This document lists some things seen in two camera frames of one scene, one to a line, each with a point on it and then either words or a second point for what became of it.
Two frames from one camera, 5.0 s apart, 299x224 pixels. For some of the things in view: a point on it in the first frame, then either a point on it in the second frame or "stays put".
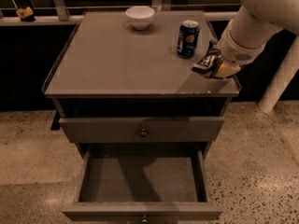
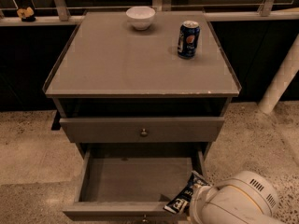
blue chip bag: [210, 62] -> [181, 203]
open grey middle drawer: [143, 180] stays put
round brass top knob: [143, 133] stays put
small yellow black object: [25, 14] stays put
